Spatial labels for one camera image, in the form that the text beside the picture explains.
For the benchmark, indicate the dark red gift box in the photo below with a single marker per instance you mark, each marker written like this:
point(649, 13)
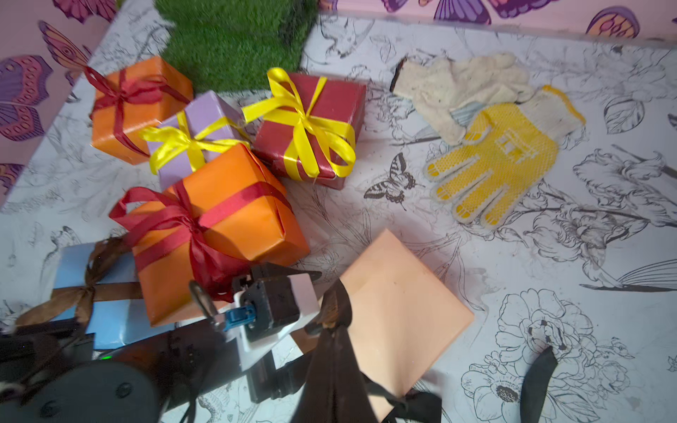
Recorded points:
point(328, 121)

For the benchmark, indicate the beige knit work glove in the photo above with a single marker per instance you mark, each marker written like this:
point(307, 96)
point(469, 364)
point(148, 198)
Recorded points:
point(448, 94)

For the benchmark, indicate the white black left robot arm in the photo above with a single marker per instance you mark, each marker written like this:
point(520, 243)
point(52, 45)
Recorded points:
point(73, 395)

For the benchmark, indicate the brown ribbon on blue box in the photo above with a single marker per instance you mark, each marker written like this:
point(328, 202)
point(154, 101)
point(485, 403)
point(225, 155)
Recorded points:
point(100, 262)

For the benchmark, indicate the peach gift box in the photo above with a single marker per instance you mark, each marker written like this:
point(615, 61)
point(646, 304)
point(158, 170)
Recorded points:
point(404, 318)

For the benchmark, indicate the green artificial grass mat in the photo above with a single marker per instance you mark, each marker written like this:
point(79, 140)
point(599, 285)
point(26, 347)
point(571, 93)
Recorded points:
point(229, 46)

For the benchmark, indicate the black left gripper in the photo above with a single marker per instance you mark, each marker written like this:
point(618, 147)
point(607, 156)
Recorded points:
point(176, 367)

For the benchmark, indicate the black printed ribbon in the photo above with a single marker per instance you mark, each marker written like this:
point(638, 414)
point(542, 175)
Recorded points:
point(417, 406)

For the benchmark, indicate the lilac gift box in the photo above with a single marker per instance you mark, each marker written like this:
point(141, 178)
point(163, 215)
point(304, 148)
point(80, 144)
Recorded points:
point(204, 110)

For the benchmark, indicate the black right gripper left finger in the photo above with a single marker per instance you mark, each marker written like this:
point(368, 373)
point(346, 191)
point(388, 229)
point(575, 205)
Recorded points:
point(334, 390)

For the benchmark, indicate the yellow ribbon on red box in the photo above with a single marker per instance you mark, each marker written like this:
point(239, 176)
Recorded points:
point(301, 127)

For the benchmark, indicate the small orange gift box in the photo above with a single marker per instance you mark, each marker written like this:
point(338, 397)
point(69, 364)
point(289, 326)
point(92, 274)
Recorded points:
point(137, 108)

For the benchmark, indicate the light blue gift box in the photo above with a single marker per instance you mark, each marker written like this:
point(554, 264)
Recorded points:
point(113, 323)

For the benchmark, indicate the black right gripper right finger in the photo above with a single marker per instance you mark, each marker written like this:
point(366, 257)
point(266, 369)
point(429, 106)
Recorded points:
point(535, 386)

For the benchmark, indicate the large orange gift box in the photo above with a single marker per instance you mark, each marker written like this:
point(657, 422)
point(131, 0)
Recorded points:
point(265, 231)

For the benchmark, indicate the yellow dotted work glove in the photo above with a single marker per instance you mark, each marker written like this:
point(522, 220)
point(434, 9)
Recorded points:
point(507, 149)

